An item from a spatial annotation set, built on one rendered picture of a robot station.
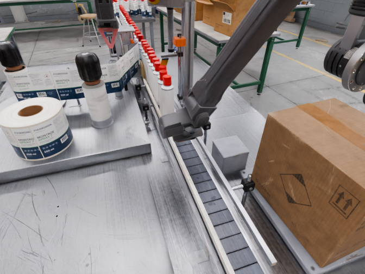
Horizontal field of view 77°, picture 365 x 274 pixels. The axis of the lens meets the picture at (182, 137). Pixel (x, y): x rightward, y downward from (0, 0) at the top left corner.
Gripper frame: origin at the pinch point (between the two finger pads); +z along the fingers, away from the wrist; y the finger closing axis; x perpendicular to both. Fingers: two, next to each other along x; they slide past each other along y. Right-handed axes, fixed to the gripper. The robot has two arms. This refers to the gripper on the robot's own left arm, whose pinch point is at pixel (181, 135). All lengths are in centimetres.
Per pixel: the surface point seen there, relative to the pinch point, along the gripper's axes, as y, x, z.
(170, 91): -1.1, -19.0, 2.8
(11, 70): 60, -46, 21
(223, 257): 4.2, 34.7, -26.2
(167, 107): 0.5, -14.5, 8.4
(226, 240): 0.4, 33.1, -20.4
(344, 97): -269, -40, 151
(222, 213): -2.0, 27.3, -15.6
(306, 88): -239, -67, 174
